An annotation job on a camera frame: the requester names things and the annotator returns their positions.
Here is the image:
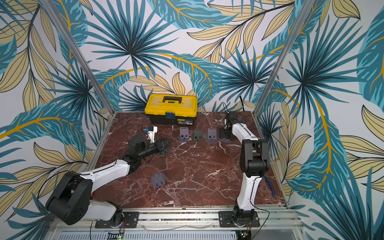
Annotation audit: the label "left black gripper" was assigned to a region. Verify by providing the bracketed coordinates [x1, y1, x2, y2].
[137, 137, 174, 159]

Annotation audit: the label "dark grey stand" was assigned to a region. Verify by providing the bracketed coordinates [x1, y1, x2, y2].
[192, 129, 203, 142]

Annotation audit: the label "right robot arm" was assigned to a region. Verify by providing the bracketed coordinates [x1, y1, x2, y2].
[219, 112, 270, 227]

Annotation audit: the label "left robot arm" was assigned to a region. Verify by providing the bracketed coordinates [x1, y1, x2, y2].
[46, 135, 173, 228]

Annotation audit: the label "yellow black toolbox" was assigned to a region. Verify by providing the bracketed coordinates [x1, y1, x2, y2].
[145, 94, 198, 127]

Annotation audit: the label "white perforated vent panel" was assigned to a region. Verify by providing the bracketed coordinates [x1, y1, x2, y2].
[54, 231, 238, 240]

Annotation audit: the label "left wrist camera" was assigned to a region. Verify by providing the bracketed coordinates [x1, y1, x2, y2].
[143, 126, 158, 144]

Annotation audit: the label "blue handled pliers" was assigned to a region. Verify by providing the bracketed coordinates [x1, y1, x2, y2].
[265, 176, 276, 197]

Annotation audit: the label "aluminium front rail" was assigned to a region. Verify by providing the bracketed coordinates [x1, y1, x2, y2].
[56, 208, 304, 232]

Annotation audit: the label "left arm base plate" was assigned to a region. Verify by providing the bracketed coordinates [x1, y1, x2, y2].
[95, 212, 140, 229]

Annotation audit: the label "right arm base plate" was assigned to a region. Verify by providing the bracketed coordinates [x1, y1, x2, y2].
[218, 210, 261, 228]

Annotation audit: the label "left aluminium frame post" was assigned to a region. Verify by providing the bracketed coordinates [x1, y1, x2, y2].
[41, 0, 115, 115]

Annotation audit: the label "aluminium frame post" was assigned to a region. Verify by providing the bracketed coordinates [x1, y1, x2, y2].
[253, 1, 315, 119]
[41, 0, 115, 115]

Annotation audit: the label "right aluminium frame post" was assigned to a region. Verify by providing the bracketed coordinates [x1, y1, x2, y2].
[253, 1, 315, 119]

